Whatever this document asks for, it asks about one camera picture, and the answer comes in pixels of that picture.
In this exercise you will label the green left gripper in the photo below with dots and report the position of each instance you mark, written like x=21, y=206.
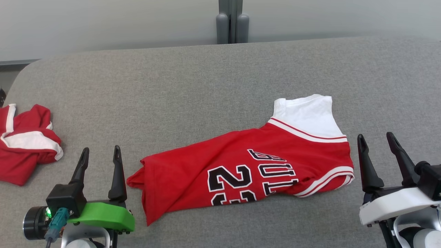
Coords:
x=106, y=215

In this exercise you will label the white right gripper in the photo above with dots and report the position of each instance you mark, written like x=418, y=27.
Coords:
x=389, y=205

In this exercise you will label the red white basketball jersey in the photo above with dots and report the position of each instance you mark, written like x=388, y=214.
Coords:
x=248, y=158

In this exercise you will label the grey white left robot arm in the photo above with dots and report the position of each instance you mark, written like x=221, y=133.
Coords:
x=82, y=239

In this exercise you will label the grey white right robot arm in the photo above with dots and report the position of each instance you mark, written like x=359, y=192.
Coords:
x=423, y=234

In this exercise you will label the red white shorts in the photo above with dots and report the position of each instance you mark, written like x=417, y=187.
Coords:
x=24, y=158

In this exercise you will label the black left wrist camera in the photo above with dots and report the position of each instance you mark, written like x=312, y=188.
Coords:
x=67, y=196

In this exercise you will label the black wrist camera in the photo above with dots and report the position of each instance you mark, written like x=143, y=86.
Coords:
x=430, y=179
x=67, y=196

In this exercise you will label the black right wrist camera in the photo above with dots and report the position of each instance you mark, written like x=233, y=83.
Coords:
x=430, y=179

